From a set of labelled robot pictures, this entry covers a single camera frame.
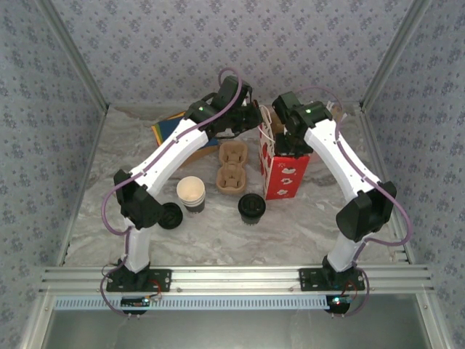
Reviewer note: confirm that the white wrapped straw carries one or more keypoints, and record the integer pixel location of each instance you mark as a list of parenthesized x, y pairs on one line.
[(330, 104)]

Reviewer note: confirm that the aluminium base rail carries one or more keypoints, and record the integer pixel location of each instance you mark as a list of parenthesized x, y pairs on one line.
[(236, 278)]

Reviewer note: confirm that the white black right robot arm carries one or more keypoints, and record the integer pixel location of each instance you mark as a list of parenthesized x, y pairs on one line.
[(327, 152)]

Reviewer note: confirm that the black plastic cup lid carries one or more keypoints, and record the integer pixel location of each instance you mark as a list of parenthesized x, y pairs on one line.
[(172, 218), (251, 204)]

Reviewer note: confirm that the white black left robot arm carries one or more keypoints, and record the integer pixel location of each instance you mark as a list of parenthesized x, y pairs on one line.
[(174, 156)]

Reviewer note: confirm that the brown pulp cup carrier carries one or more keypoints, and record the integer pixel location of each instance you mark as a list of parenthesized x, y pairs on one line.
[(232, 167), (232, 192)]

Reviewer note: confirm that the aluminium frame post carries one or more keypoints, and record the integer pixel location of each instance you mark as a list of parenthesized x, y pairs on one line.
[(392, 54)]

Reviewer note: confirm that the small circuit board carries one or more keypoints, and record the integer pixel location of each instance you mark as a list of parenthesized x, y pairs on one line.
[(338, 301), (136, 302)]

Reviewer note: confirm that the red white paper bag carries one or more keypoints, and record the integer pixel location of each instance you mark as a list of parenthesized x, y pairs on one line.
[(287, 178)]

